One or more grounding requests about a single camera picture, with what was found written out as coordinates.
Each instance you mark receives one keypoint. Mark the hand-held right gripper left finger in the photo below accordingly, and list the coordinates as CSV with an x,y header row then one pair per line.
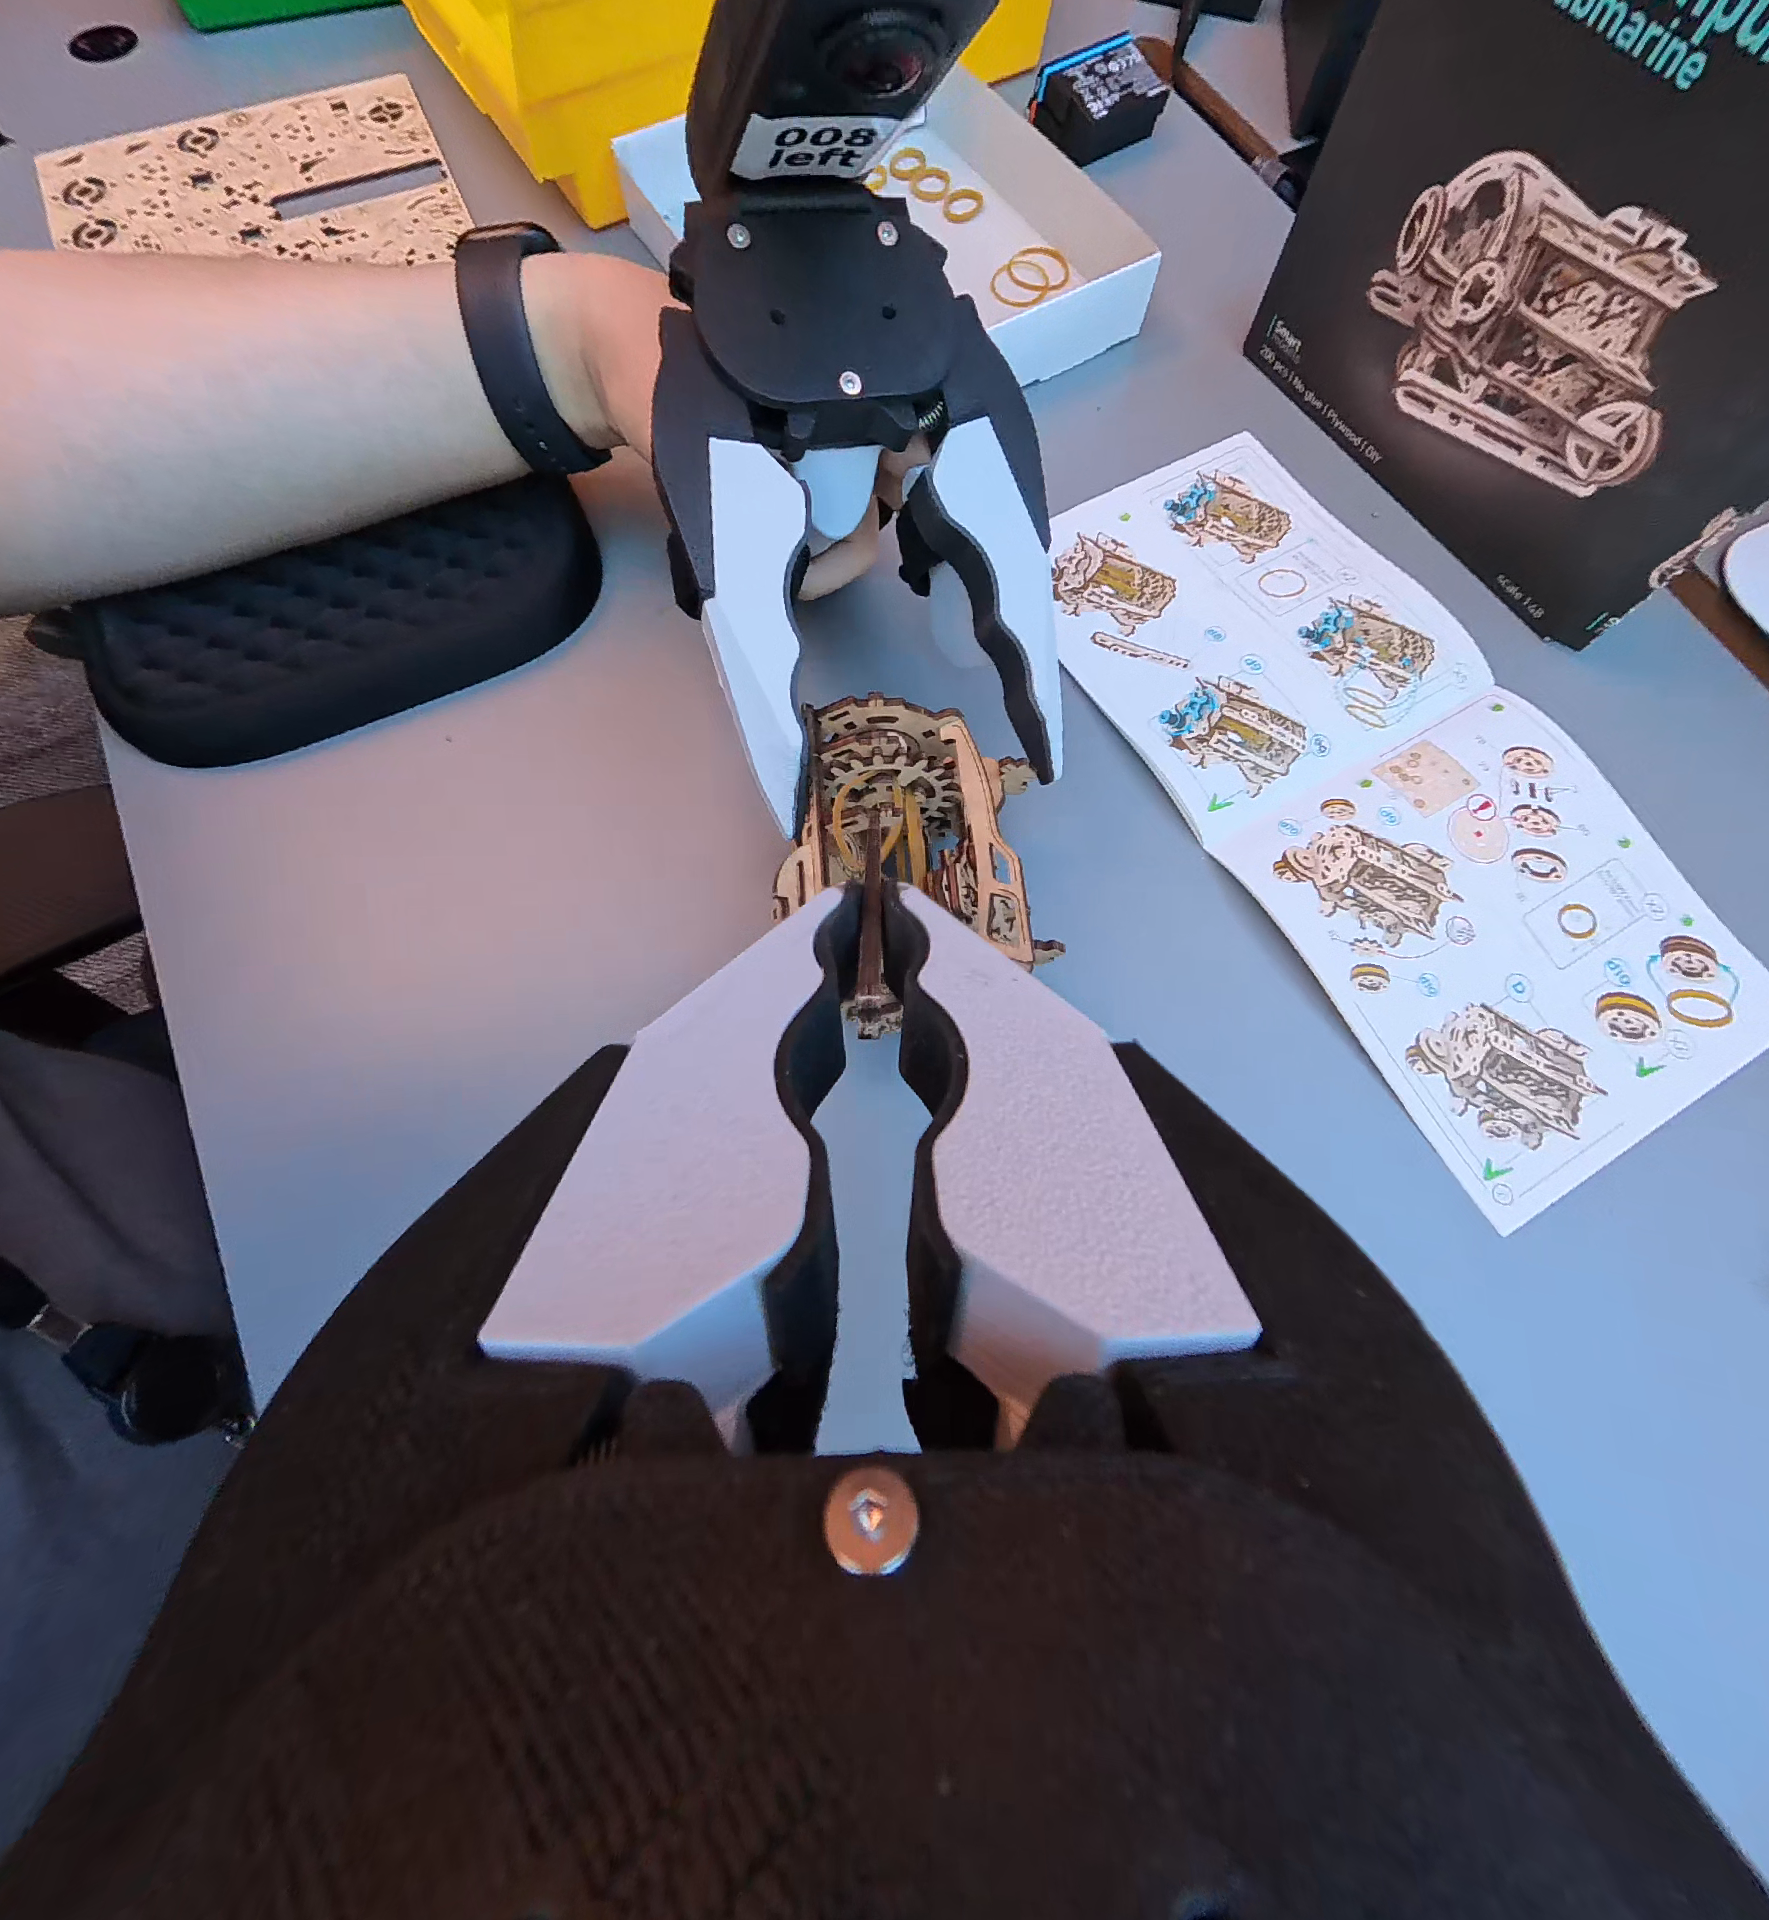
x,y
645,1200

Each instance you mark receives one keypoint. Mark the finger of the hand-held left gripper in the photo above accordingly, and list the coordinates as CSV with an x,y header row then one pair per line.
x,y
1016,599
742,599

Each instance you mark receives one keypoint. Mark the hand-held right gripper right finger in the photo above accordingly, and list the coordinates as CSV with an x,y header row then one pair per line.
x,y
1078,1200

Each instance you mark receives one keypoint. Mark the wooden gear model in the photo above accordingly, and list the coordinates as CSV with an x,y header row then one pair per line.
x,y
966,848

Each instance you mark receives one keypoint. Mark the wooden axle part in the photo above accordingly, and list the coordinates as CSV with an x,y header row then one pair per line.
x,y
872,992

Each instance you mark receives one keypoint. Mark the person's left forearm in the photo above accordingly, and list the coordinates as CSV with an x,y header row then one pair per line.
x,y
194,421

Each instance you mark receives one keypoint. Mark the black model kit box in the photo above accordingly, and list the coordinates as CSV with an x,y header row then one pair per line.
x,y
1543,179

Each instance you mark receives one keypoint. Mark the person's left hand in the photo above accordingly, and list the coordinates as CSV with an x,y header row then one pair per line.
x,y
622,352

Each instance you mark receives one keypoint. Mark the yellow rubber band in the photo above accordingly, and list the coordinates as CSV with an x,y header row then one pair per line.
x,y
909,186
1073,267
945,206
884,167
995,280

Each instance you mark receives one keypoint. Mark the white shallow cardboard tray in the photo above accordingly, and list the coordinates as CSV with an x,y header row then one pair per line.
x,y
1078,322

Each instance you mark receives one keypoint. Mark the black wristband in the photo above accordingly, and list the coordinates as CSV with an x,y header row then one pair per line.
x,y
509,360

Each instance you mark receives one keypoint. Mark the yellow plastic bin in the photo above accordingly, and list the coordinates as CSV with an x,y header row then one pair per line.
x,y
554,91

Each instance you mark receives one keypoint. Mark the small black electronic device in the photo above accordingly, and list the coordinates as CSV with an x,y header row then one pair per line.
x,y
1110,99

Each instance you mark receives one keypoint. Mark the black padded wrist rest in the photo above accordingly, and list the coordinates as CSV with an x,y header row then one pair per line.
x,y
328,631

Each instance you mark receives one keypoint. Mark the illustrated instruction booklet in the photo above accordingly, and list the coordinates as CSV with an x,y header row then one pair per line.
x,y
1426,841

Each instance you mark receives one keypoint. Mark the green plastic bin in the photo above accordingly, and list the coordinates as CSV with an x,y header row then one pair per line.
x,y
283,13

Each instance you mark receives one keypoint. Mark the laser-cut plywood sheet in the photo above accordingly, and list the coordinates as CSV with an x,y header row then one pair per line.
x,y
225,165

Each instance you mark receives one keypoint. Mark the dark brown chair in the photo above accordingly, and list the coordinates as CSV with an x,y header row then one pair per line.
x,y
15,884

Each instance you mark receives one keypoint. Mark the person's grey clothing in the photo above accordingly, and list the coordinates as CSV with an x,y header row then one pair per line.
x,y
28,1575

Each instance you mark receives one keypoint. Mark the black desk grommet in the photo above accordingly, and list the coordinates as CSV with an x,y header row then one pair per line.
x,y
101,41

